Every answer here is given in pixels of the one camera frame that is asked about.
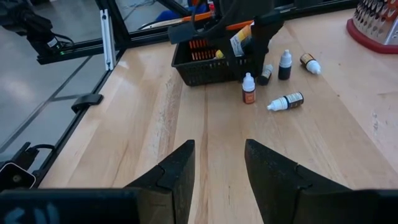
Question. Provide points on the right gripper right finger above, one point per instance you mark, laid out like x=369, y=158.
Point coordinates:
x=280, y=196

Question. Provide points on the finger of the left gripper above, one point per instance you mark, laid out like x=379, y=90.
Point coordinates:
x=186, y=32
x=262, y=43

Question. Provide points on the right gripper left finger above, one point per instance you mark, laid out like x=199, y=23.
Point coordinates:
x=168, y=193

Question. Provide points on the black bottle white label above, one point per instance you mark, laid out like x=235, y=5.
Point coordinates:
x=237, y=42

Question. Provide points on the dropper bottle black liquid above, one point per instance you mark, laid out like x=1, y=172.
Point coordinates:
x=287, y=101
x=285, y=67

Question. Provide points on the dropper bottle brown label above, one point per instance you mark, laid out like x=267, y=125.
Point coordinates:
x=265, y=76
x=309, y=63

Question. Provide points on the dropper bottle orange liquid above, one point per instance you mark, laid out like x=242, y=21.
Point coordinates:
x=248, y=90

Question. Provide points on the black plastic basket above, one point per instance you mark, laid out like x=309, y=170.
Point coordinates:
x=205, y=73

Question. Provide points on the silver aluminium extrusion bar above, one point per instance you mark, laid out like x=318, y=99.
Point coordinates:
x=108, y=40

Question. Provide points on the black table-edge clamp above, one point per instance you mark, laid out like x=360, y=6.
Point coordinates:
x=87, y=101

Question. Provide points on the black device green light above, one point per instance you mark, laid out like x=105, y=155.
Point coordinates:
x=40, y=34

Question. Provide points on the black table frame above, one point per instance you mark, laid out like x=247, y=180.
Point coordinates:
x=146, y=35

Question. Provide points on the black frame strut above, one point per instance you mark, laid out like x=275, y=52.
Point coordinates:
x=122, y=28

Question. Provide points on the black frame corner box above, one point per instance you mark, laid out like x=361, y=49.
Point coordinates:
x=15, y=177

